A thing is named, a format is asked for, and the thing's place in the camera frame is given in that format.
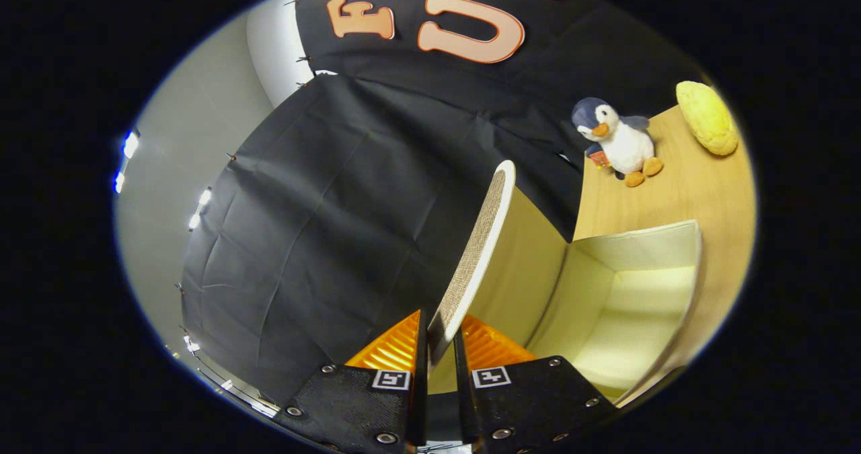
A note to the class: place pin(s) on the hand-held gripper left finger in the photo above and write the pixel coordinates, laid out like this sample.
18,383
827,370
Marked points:
421,387

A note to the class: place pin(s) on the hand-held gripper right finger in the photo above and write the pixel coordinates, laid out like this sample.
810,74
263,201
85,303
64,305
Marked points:
465,393

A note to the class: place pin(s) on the beige fabric storage box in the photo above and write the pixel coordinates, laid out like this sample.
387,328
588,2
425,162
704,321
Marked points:
625,319

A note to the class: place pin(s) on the black backdrop cloth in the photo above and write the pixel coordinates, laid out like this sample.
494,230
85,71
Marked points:
336,239

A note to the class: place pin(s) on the penguin plush toy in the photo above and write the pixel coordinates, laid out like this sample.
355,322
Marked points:
625,148

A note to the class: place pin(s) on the yellow bun plush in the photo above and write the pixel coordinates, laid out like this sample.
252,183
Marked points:
706,118

